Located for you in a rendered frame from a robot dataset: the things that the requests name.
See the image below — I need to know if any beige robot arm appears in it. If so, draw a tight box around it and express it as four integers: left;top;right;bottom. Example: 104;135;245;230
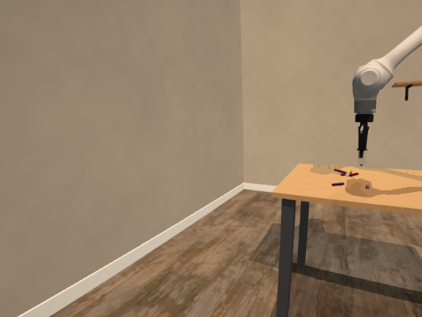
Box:
352;26;422;114

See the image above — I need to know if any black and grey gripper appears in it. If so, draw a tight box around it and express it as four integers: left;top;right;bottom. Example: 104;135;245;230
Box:
355;114;374;165

